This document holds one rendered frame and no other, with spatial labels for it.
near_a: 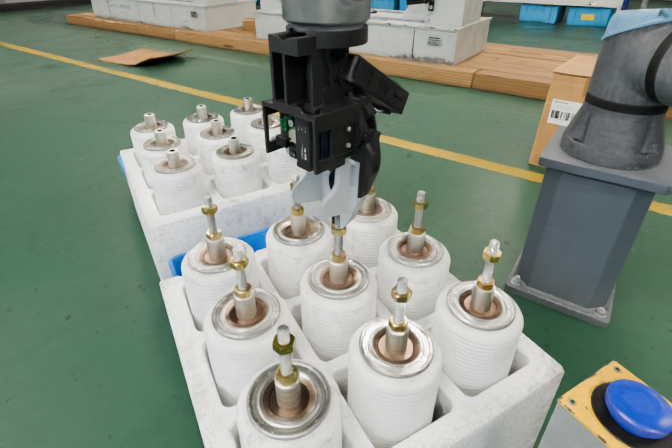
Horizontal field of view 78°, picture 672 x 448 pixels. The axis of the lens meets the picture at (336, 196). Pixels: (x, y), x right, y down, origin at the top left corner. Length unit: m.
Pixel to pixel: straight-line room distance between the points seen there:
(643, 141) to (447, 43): 1.69
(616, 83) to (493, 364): 0.47
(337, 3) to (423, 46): 2.11
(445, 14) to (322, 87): 2.12
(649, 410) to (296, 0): 0.38
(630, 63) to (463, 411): 0.54
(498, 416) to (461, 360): 0.06
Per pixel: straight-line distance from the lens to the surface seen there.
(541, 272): 0.91
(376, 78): 0.41
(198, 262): 0.57
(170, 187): 0.82
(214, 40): 3.39
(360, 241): 0.63
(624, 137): 0.79
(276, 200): 0.86
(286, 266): 0.59
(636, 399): 0.38
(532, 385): 0.56
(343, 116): 0.37
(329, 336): 0.53
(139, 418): 0.76
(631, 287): 1.07
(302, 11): 0.35
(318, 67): 0.36
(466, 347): 0.50
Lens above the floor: 0.60
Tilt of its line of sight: 30 degrees down
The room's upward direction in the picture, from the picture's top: straight up
